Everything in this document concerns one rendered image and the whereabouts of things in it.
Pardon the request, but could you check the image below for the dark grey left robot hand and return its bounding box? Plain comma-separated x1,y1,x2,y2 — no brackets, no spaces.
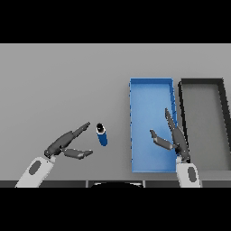
43,121,94,161

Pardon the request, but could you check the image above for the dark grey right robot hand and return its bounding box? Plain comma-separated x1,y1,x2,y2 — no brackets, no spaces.
149,107,191,164

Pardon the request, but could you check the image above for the dark grey bin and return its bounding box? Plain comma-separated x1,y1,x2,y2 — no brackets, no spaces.
178,78,231,171

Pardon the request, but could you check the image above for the blue bin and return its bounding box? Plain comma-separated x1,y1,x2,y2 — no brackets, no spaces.
128,77,179,174

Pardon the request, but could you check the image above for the blue pipe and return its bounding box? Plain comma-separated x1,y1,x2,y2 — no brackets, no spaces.
96,122,109,147

